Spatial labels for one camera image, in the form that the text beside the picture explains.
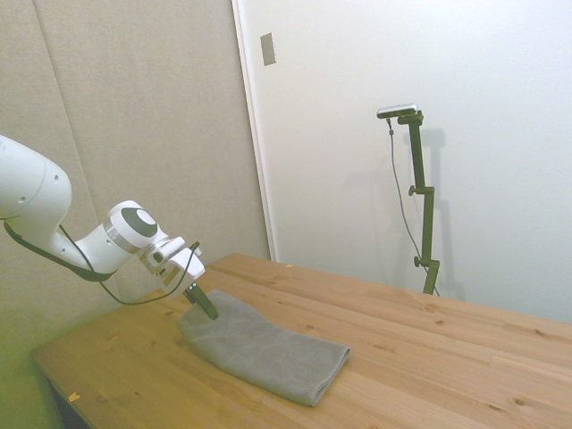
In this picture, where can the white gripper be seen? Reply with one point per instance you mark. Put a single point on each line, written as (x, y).
(190, 263)

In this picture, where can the grey towel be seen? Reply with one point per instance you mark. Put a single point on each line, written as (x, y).
(268, 357)

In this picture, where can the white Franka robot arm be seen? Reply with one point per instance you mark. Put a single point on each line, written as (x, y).
(31, 187)

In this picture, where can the orange tape piece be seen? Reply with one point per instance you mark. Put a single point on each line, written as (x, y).
(74, 396)

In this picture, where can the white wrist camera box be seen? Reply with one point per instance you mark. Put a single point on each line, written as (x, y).
(167, 251)

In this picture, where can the white door frame trim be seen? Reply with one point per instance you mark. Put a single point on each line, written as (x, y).
(254, 134)

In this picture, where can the dark articulated camera stand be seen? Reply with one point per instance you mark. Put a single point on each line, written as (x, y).
(426, 223)

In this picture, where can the grey wall plate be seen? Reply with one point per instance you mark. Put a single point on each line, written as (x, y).
(268, 49)

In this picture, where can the silver exterior camera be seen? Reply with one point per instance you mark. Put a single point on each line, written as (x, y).
(397, 110)

